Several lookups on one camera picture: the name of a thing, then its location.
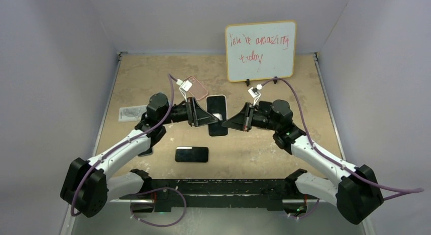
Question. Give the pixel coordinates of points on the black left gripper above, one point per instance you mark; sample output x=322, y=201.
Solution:
x=195, y=116

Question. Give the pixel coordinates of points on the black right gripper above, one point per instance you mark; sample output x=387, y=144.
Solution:
x=243, y=120

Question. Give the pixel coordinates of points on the pink phone case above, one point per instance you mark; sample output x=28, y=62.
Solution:
x=197, y=89

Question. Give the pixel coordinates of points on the black phone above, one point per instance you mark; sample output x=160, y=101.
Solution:
x=191, y=154

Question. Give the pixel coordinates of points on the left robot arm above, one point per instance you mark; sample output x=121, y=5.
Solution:
x=89, y=184

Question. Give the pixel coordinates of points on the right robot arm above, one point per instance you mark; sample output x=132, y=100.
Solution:
x=343, y=185

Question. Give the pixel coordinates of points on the green-edged phone at left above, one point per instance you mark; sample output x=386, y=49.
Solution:
x=146, y=153

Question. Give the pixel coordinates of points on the white printed card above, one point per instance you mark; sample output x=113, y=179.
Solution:
x=131, y=113

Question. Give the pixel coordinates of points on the whiteboard with red writing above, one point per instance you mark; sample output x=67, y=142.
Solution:
x=260, y=51

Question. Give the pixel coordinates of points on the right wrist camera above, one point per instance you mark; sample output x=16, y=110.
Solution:
x=255, y=93

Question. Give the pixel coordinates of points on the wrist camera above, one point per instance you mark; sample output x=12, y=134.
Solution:
x=255, y=93
x=184, y=85

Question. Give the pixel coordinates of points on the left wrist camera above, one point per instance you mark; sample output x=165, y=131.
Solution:
x=184, y=85

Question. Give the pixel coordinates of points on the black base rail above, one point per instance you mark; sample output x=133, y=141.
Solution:
x=270, y=194

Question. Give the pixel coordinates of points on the aluminium frame rail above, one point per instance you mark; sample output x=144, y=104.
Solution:
x=115, y=218

